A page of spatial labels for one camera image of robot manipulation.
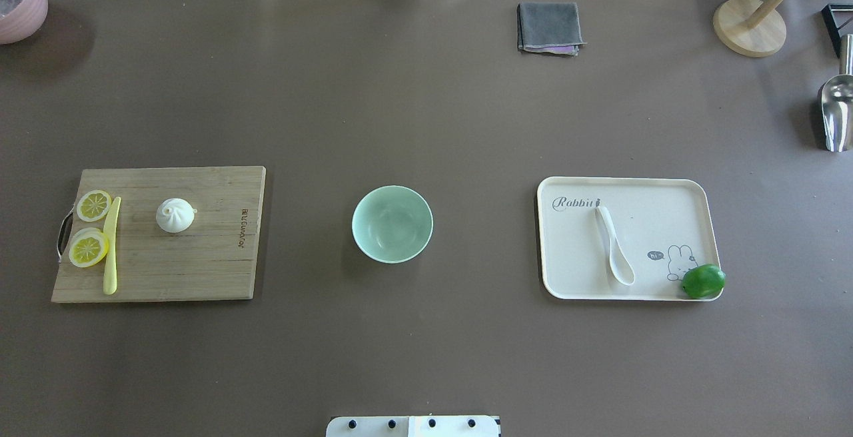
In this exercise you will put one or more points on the white ceramic spoon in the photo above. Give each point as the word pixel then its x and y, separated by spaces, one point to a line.
pixel 617 265

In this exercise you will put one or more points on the white steamed bun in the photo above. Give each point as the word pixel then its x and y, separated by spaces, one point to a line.
pixel 174 215

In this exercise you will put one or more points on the mint green bowl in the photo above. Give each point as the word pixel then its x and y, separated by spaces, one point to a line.
pixel 392 224

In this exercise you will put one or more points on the pink bowl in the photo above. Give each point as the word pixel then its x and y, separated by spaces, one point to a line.
pixel 21 19

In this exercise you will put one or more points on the grey folded cloth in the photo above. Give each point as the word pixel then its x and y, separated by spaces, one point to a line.
pixel 549 27

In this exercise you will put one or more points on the wooden cutting board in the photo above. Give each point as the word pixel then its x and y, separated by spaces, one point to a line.
pixel 214 259

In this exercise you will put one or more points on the cream rabbit tray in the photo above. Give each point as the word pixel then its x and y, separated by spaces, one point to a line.
pixel 662 225

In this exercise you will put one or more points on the green lime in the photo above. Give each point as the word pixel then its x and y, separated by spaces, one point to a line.
pixel 704 281

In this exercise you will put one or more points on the yellow plastic knife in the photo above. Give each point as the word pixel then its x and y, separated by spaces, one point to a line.
pixel 110 227

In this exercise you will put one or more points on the upper lemon slice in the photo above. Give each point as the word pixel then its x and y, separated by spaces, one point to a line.
pixel 93 205

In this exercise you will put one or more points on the lemon slice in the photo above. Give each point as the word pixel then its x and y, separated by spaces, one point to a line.
pixel 93 205
pixel 87 247

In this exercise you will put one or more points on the lower lemon slice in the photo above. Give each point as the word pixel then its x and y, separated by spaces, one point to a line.
pixel 87 247

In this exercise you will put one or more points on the wooden mug tree stand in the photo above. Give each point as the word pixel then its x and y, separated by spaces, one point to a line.
pixel 750 27

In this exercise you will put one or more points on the metal scoop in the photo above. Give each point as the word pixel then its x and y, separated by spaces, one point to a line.
pixel 836 102

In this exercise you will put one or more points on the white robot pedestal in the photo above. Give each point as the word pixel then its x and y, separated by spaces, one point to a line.
pixel 427 425

